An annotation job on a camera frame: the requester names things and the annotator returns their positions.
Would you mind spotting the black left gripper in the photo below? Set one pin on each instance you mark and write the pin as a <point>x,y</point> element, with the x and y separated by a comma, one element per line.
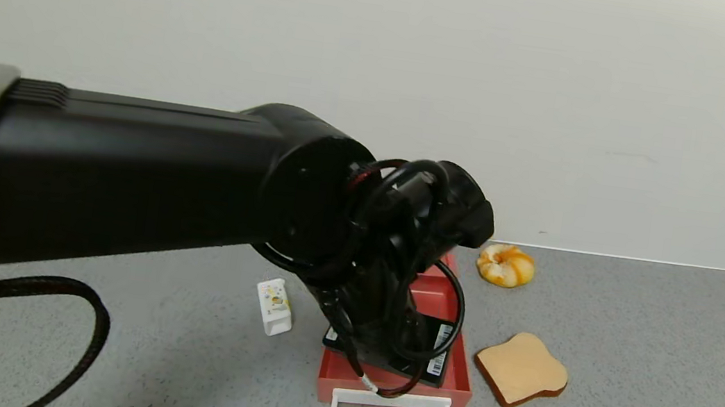
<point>420,358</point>

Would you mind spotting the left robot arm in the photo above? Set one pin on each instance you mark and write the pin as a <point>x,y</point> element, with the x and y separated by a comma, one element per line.
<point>128,173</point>

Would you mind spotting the toast bread slice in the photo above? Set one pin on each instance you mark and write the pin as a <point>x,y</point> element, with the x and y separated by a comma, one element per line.
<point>521,368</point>

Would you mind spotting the orange glazed donut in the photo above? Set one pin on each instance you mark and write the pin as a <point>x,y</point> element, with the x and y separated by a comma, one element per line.
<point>504,268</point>

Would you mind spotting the small white milk carton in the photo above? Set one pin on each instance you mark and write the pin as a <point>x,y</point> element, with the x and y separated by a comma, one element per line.
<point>275,307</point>

